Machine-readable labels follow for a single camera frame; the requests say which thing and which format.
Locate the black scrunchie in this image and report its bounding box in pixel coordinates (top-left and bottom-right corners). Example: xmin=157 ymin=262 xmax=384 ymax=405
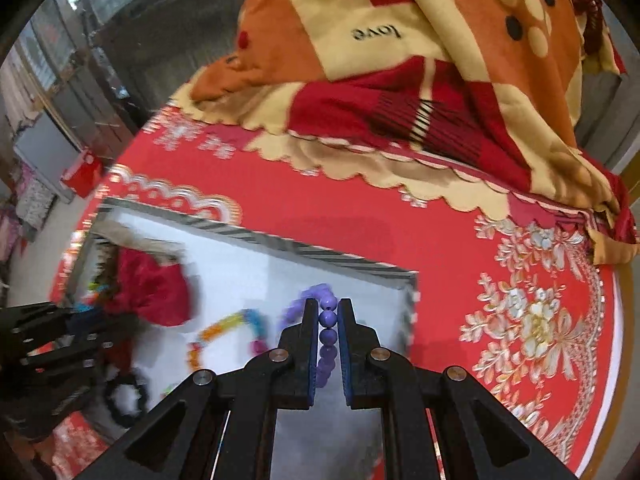
xmin=103 ymin=373 xmax=149 ymax=429

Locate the striped white tray box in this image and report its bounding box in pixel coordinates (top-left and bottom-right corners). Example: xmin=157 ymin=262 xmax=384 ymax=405
xmin=65 ymin=198 xmax=419 ymax=479

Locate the red velvet bow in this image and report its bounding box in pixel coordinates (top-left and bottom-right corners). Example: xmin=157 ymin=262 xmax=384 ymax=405
xmin=103 ymin=247 xmax=192 ymax=327

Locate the red bucket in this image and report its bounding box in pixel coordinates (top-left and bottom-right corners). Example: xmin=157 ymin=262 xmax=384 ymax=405
xmin=61 ymin=148 xmax=104 ymax=198

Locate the red floral bedspread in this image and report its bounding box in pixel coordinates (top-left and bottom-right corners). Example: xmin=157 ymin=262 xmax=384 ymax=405
xmin=96 ymin=106 xmax=632 ymax=478

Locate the colourful plastic chain bracelet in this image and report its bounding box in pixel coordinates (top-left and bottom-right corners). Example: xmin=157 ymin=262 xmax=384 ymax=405
xmin=74 ymin=278 xmax=114 ymax=313

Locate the purple bead bracelet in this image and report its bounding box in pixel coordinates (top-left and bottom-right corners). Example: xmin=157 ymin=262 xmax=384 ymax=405
xmin=278 ymin=283 xmax=341 ymax=390

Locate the metal security door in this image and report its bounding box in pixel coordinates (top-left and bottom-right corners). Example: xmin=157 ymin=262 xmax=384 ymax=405
xmin=1 ymin=0 xmax=243 ymax=160

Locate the leopard print bow scrunchie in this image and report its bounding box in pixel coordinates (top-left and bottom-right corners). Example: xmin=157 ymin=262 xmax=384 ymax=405
xmin=90 ymin=220 xmax=184 ymax=307

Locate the orange red folded blanket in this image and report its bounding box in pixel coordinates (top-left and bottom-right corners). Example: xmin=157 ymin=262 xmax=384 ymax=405
xmin=174 ymin=0 xmax=639 ymax=264

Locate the grey cabinet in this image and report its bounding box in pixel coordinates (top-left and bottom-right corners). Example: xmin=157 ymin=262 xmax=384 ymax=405
xmin=14 ymin=112 xmax=79 ymax=204

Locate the orange bead bracelet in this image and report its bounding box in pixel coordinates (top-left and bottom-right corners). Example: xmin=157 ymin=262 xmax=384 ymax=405
xmin=186 ymin=308 xmax=269 ymax=373

